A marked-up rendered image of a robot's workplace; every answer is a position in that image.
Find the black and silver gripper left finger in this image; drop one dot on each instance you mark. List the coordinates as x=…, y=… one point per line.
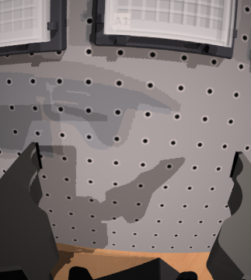
x=27, y=246

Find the translucent white plate lid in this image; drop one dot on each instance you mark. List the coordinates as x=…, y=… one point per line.
x=205, y=21

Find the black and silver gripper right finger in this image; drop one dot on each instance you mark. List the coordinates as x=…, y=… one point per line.
x=230, y=256

